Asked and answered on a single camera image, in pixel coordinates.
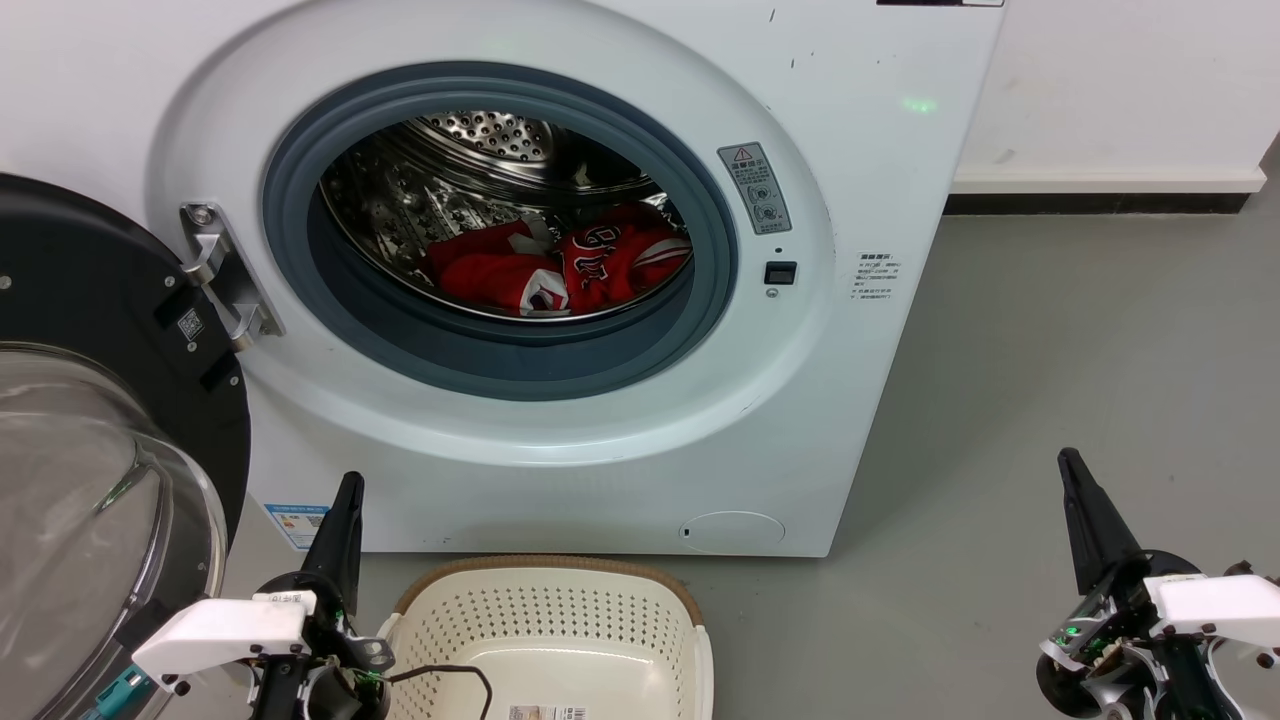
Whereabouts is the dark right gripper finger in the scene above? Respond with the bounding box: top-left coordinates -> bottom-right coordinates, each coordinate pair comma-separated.
1058,448 -> 1111,594
1068,449 -> 1144,572

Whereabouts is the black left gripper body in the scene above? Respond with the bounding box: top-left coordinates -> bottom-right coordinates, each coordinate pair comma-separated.
250,570 -> 393,720

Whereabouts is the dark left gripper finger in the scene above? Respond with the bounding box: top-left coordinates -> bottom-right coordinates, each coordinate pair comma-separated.
300,472 -> 354,593
340,473 -> 366,613

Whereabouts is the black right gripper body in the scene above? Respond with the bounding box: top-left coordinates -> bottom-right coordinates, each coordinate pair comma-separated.
1035,555 -> 1241,720

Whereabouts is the red basketball jersey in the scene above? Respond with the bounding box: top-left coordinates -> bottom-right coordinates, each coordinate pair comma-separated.
425,203 -> 693,318

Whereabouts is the cream perforated laundry basket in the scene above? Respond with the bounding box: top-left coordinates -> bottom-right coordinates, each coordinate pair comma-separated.
378,556 -> 714,720

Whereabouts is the stainless steel washing machine drum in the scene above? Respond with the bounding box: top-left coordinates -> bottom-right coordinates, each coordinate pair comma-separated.
320,110 -> 693,321

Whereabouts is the black washer door, glass bowl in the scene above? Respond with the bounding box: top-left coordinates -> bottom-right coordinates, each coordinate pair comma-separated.
0,172 -> 251,720

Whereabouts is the blue white energy label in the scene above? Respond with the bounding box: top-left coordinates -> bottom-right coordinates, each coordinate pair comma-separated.
265,503 -> 331,551

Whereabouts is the grey rubber door gasket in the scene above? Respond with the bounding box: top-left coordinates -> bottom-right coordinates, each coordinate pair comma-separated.
262,62 -> 739,403

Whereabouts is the white front-load washing machine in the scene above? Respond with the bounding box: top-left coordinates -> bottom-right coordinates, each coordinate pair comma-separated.
0,0 -> 1006,558

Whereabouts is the silver metal door hinge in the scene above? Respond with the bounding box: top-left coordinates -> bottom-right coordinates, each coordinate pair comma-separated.
180,202 -> 286,351

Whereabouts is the small printed instruction sticker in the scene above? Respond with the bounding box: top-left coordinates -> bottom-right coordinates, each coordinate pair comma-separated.
852,250 -> 898,304

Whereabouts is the round white filter cover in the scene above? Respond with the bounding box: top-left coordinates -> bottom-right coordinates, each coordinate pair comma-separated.
680,511 -> 786,554

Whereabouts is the grey warning sticker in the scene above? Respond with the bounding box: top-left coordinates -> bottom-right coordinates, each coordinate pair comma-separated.
717,141 -> 793,236

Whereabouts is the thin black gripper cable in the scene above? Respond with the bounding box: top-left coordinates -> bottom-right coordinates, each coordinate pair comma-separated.
385,665 -> 496,720

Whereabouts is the white wall baseboard, black strip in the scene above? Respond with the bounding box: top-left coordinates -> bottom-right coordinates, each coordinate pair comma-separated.
945,168 -> 1268,215

